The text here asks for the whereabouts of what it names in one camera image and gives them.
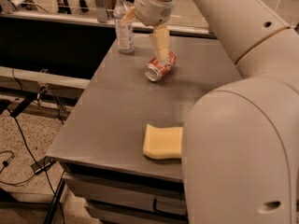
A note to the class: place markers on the yellow sponge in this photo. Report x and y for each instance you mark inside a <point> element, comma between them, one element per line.
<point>162,143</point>

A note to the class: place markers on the black drawer handle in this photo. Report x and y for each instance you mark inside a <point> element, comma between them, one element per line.
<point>169,208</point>

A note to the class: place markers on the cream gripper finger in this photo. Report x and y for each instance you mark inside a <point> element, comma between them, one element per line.
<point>129,15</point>
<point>159,40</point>

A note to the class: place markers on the metal window post left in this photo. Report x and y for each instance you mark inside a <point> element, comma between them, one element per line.
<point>101,10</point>

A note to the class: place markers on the grey cabinet drawer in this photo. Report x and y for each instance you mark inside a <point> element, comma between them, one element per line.
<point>121,202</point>

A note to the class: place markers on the red coke can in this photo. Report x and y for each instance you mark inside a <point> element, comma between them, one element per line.
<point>155,71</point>

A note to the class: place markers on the clear plastic water bottle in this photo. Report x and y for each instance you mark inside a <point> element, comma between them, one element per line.
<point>123,29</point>

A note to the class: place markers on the black power adapter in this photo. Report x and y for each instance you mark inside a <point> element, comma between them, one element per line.
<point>42,165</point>

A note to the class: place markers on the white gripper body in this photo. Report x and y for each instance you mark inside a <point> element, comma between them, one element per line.
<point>153,12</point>

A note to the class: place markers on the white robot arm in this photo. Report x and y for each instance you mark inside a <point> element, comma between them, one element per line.
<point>240,142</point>

